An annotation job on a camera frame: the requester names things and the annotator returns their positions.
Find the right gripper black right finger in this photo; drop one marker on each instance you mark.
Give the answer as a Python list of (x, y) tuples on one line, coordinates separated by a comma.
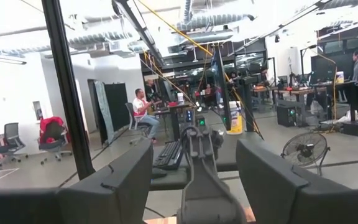
[(269, 186)]

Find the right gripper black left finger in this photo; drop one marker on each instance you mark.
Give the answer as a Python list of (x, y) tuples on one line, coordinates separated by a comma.
[(113, 193)]

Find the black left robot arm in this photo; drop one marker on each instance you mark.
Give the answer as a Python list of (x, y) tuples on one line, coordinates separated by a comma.
[(204, 186)]

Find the black floor fan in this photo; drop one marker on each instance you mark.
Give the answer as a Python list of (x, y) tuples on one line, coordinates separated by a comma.
[(304, 150)]

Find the black side desk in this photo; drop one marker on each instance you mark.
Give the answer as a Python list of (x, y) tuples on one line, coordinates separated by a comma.
[(172, 180)]

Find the black keyboard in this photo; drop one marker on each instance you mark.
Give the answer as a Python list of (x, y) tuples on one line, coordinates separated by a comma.
[(168, 155)]

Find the black computer tower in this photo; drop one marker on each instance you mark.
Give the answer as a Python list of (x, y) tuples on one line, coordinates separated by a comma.
[(286, 115)]

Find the yellow wipes canister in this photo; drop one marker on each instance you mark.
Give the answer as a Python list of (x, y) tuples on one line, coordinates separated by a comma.
[(236, 121)]

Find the dark office chair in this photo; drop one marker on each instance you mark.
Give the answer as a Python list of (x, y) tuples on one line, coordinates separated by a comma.
[(54, 138)]

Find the black partition panel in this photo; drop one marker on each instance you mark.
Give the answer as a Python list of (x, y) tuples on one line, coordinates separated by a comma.
[(118, 105)]

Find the seated person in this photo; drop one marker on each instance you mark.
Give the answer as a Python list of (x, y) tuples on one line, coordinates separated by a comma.
[(141, 107)]

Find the black office desk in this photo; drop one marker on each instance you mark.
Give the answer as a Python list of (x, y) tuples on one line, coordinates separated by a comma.
[(174, 124)]

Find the small device green light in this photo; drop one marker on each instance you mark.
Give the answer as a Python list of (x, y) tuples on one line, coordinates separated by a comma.
[(201, 121)]

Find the wooden workbench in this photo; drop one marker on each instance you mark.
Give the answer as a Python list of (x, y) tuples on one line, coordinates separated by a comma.
[(291, 91)]

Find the small device blue light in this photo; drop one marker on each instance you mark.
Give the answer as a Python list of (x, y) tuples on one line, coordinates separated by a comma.
[(190, 115)]

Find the grey office chair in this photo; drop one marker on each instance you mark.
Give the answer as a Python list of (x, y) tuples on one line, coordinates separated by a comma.
[(11, 133)]

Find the black aluminium rig frame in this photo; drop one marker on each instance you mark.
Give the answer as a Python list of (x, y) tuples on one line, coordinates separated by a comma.
[(67, 93)]

